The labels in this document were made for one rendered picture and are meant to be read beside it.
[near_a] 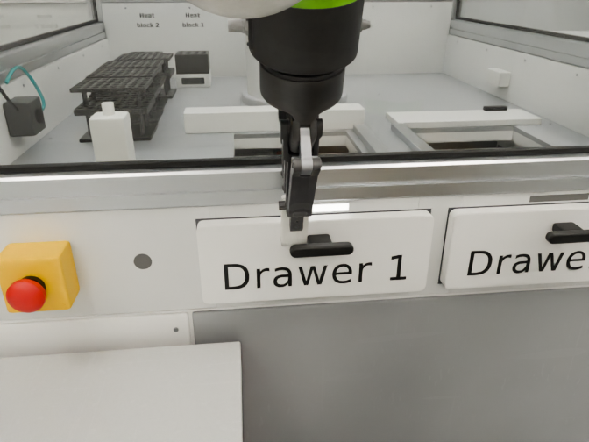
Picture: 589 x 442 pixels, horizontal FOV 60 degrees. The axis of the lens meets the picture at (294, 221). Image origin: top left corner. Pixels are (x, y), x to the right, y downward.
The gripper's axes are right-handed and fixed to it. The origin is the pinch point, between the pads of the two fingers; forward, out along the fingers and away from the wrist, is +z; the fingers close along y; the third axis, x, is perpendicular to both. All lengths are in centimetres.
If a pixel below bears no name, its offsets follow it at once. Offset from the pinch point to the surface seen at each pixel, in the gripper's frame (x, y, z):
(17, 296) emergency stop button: -30.3, 5.1, 4.5
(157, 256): -16.6, -1.8, 7.0
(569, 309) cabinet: 40.3, 2.3, 18.4
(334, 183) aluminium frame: 5.3, -5.1, -0.9
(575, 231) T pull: 34.3, 1.7, 2.4
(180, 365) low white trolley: -14.4, 7.9, 16.3
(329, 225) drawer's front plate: 4.6, -1.5, 2.7
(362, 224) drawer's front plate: 8.6, -1.5, 2.7
